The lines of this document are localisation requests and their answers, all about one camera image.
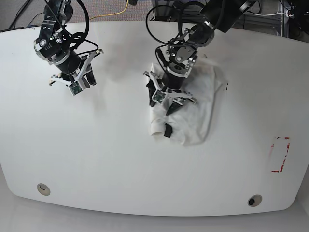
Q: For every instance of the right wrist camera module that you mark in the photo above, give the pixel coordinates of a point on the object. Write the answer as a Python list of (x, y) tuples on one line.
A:
[(76, 87)]

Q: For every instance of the table cable grommet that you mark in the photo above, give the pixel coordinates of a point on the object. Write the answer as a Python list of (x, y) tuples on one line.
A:
[(43, 189), (255, 200)]

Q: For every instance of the white printed t-shirt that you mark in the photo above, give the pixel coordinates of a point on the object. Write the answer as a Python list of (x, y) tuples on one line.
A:
[(191, 123)]

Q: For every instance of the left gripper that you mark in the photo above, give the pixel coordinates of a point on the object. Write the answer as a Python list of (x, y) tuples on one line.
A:
[(175, 98)]

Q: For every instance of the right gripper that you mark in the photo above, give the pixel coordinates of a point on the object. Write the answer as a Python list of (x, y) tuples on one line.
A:
[(75, 67)]

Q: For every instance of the right table cable grommet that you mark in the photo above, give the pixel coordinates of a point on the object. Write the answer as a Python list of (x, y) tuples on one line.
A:
[(255, 200)]

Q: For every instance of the left table cable grommet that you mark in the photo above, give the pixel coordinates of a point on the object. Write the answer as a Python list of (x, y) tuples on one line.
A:
[(43, 189)]

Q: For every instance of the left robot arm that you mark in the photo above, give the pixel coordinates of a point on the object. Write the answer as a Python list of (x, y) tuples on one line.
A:
[(178, 55)]

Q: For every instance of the red tape rectangle marking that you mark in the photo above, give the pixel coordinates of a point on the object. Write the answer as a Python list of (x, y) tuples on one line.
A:
[(278, 154)]

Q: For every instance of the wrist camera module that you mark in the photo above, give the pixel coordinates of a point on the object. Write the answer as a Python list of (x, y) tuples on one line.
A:
[(76, 87), (159, 96)]

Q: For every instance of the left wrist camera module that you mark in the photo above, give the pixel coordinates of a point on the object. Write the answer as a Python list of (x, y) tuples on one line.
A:
[(159, 96)]

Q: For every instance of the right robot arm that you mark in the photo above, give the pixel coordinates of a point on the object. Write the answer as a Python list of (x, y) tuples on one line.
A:
[(54, 39)]

